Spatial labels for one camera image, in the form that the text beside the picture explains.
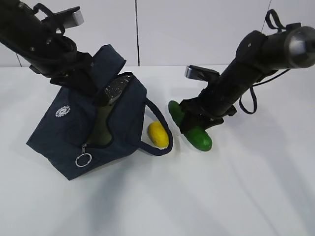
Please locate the yellow lemon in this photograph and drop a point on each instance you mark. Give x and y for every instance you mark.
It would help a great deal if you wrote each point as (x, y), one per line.
(158, 135)

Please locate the navy blue lunch bag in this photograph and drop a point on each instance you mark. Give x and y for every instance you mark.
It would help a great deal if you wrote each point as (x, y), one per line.
(78, 134)

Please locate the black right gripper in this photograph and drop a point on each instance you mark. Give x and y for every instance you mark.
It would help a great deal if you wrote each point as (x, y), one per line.
(205, 111)

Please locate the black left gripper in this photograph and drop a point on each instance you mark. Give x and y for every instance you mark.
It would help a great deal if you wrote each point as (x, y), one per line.
(76, 75)

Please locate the green cucumber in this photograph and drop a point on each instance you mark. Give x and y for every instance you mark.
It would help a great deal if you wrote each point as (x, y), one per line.
(196, 136)

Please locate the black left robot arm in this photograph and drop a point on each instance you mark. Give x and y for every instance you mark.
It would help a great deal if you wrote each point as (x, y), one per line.
(38, 35)

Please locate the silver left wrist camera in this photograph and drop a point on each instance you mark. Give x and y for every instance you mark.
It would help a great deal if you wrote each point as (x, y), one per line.
(68, 18)

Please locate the glass container with green lid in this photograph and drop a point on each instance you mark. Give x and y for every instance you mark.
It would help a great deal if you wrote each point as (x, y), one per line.
(101, 135)

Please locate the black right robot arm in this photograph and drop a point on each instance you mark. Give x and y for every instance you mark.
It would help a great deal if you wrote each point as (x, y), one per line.
(257, 57)

